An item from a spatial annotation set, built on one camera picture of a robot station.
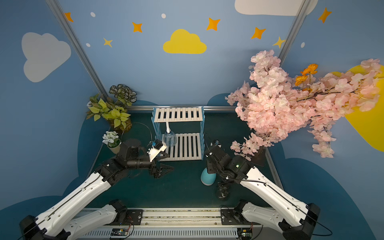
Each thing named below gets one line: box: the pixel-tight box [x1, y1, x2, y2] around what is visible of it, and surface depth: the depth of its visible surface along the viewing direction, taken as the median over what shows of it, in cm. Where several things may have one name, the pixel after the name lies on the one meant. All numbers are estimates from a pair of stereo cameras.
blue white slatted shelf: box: [151, 106, 206, 162], surface depth 88 cm
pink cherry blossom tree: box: [226, 50, 382, 160], surface depth 59 cm
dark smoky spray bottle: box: [216, 181, 231, 201], surface depth 76 cm
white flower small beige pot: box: [102, 131, 122, 154], surface depth 92 cm
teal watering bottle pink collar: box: [200, 167, 217, 186], surface depth 82 cm
